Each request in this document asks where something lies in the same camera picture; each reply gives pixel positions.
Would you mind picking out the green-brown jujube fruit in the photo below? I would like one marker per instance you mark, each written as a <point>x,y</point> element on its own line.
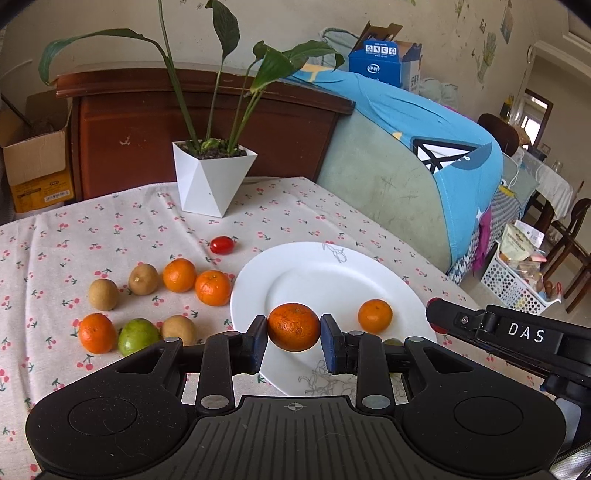
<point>394,342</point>

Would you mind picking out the green leafy plant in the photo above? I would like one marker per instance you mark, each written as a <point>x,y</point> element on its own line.
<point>274,65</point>

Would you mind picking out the green sofa cushion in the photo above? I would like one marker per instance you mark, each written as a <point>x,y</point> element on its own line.
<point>376,174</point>

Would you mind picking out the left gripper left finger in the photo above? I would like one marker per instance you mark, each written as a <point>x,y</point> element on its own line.
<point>225,355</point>

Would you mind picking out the blue carton box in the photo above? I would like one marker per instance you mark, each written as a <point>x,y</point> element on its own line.
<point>380,55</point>

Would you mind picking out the orange tangerine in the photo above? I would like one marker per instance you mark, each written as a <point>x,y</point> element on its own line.
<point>375,316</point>
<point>213,288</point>
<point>179,275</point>
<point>293,327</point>
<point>97,334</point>

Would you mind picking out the white geometric plant pot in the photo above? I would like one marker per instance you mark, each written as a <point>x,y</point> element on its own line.
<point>207,186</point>

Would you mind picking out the white round plate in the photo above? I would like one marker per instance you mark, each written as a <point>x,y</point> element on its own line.
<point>331,280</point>

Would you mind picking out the cardboard box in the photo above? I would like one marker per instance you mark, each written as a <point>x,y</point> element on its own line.
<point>35,151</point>

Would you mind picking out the green jujube fruit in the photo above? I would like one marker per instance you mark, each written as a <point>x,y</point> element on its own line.
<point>136,335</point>

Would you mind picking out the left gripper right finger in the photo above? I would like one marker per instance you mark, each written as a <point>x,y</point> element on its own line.
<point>362,355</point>

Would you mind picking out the brown longan fruit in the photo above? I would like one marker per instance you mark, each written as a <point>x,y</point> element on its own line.
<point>180,327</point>
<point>143,280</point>
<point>103,294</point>

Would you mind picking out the wooden chair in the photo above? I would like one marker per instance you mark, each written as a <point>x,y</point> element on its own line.
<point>569,245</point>

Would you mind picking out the blue printed blanket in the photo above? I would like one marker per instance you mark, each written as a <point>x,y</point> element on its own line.
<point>464,159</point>

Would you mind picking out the white perforated basket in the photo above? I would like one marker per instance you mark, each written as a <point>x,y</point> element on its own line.
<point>512,290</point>

